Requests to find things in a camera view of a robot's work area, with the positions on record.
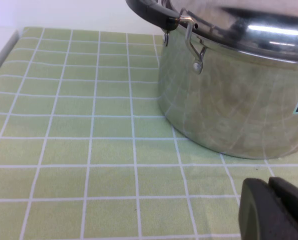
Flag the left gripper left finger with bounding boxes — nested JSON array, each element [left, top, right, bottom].
[[238, 177, 288, 240]]

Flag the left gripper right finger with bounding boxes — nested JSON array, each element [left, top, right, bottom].
[[268, 176, 298, 240]]

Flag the stainless steel pot lid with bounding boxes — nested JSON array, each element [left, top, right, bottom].
[[168, 0, 298, 62]]

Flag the green checkered tablecloth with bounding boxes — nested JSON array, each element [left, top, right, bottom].
[[0, 26, 298, 240]]

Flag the stainless steel pot black handles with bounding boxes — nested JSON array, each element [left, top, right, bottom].
[[125, 0, 298, 160]]

